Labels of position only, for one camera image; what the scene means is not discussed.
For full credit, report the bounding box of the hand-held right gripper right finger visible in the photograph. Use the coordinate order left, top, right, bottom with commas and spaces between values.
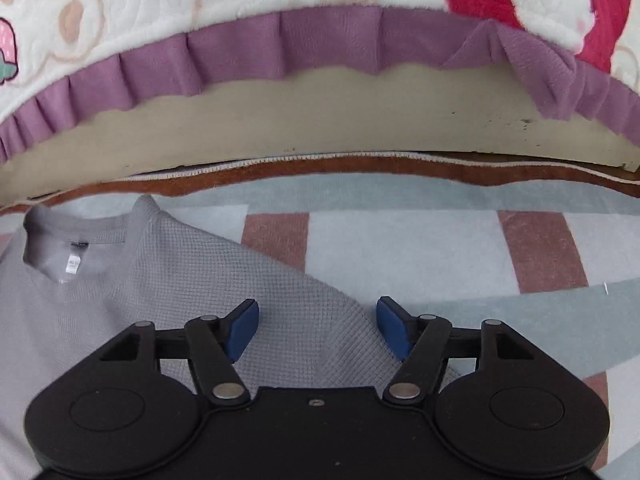
376, 296, 537, 406

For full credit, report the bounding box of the beige bed base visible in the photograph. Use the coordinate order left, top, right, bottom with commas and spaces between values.
0, 62, 640, 211

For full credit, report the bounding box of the checkered rug with brown border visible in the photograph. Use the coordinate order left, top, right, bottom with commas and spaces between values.
0, 152, 640, 472

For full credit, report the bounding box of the grey waffle knit sweater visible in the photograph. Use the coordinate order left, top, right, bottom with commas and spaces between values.
0, 195, 462, 480

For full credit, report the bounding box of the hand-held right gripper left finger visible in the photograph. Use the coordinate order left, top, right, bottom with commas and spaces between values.
99, 299, 261, 407

